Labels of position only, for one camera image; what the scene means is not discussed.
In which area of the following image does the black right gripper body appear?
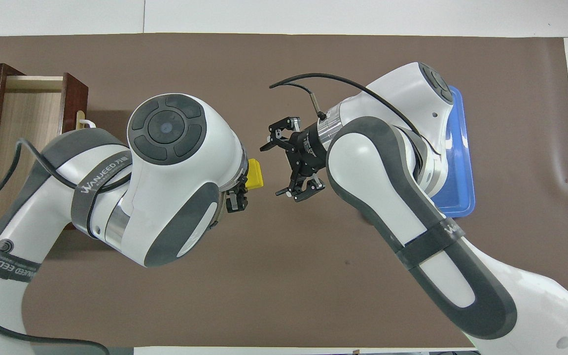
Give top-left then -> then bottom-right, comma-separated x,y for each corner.
286,123 -> 331,176

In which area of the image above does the yellow cube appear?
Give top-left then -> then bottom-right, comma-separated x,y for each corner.
245,159 -> 266,191

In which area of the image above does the dark wooden drawer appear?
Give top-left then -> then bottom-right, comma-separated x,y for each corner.
0,73 -> 89,228

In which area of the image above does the brown table mat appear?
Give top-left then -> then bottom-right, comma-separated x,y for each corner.
0,33 -> 568,348

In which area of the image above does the blue plastic tray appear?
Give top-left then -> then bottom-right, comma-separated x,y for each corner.
431,85 -> 476,218

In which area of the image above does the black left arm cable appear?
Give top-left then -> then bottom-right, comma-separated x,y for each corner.
0,138 -> 134,355

